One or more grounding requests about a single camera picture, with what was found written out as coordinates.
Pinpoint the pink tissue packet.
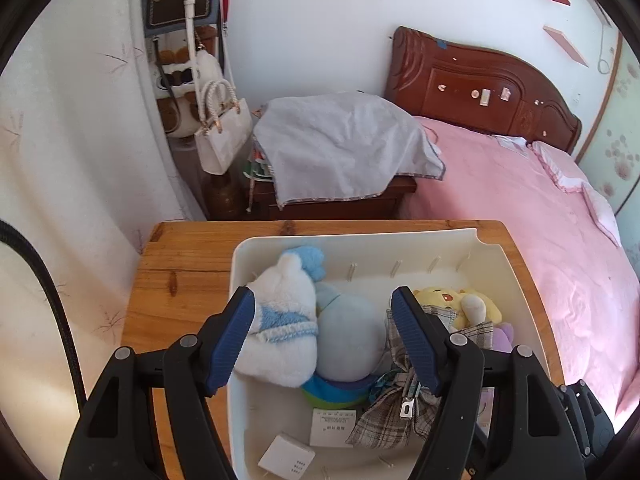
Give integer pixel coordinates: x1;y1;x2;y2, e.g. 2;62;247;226
476;387;495;436

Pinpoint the white handbag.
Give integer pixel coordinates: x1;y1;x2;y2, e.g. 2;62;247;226
194;79;253;176

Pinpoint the white plastic storage bin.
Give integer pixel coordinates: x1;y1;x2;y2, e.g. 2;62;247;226
227;228;546;479

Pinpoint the grey cloth cover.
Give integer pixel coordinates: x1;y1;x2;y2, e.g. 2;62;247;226
254;92;446;208

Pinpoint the purple plush toy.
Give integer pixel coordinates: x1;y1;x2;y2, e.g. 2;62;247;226
491;322;514;353

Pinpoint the white medicine box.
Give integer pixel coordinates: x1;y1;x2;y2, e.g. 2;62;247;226
309;408;357;448

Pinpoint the wooden nightstand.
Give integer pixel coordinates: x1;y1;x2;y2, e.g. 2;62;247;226
246;173;419;221

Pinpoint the black cable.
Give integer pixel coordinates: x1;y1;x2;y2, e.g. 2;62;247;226
0;219;89;406

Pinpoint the dark wooden headboard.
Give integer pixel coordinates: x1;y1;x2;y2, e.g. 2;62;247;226
384;26;582;154

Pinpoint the pink pillow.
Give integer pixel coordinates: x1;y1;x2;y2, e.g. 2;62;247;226
530;141;622;247

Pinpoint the cow pattern plush bag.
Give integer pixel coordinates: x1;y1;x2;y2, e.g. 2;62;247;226
149;25;224;139

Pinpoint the pink bed quilt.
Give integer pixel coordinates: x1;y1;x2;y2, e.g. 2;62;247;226
400;117;639;428

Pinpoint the white floral curtain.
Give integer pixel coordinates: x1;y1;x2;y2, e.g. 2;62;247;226
0;0;206;461

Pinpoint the plaid bow hair clip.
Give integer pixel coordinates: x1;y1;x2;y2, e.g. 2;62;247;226
344;306;497;451

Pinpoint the wooden table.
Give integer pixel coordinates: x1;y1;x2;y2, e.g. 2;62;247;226
122;220;565;479

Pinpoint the yellow plush toy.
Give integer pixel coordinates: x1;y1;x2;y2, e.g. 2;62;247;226
413;287;502;330

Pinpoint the blue rainbow pony plush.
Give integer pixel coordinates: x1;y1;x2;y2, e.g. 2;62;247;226
302;282;387;410

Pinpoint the small white box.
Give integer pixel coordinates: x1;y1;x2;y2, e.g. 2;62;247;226
258;434;316;480

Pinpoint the white bear plush blue bow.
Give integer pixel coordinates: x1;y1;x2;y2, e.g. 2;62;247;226
234;246;326;388

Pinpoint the pink wall shelf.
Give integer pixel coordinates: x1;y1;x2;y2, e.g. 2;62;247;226
542;25;589;67

